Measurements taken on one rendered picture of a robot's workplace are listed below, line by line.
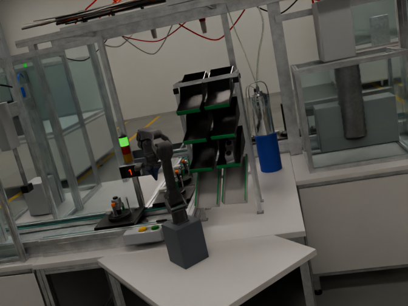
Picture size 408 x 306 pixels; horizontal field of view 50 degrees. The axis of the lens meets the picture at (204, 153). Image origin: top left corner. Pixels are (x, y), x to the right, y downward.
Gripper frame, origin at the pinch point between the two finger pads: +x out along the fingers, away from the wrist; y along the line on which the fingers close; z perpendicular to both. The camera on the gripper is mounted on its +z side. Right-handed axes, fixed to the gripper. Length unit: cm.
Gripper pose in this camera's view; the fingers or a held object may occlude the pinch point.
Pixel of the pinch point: (155, 173)
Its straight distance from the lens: 228.2
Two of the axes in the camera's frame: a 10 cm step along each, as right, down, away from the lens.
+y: -9.7, 1.6, 1.8
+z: 1.4, -2.7, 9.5
